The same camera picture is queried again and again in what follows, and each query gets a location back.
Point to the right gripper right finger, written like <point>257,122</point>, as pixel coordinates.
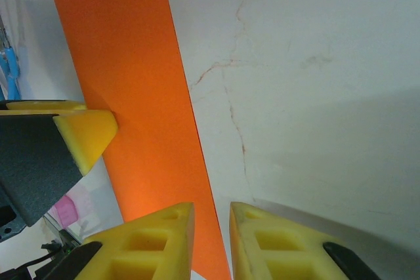
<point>279,250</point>

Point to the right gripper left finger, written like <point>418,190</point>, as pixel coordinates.
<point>147,247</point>

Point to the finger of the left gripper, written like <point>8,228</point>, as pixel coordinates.
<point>42,105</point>
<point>39,162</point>

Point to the orange paper sheet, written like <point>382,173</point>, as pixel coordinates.
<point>131,80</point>

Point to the blue stethoscope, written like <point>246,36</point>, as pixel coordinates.
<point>11,63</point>

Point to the pink pill organizer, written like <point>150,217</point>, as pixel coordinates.
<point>67,211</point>

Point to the aluminium mounting rail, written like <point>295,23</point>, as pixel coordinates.
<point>62,232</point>

